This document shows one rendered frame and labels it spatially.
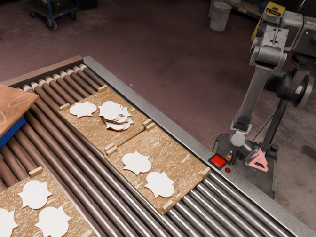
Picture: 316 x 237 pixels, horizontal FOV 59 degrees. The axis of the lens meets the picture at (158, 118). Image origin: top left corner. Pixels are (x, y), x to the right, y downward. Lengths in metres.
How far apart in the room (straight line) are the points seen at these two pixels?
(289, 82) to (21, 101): 1.45
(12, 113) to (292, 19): 1.44
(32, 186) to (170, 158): 0.65
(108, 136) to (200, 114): 1.77
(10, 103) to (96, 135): 0.46
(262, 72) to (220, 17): 3.75
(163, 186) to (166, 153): 0.21
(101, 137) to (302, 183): 2.01
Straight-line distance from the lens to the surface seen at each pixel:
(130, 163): 1.38
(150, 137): 1.51
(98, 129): 1.54
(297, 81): 1.72
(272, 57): 1.05
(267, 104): 3.59
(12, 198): 1.37
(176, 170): 1.39
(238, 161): 2.43
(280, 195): 2.75
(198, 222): 1.30
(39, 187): 1.35
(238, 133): 1.23
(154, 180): 1.33
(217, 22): 4.84
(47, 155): 1.48
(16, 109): 1.57
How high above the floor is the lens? 2.06
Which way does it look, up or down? 44 degrees down
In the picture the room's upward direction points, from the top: 8 degrees clockwise
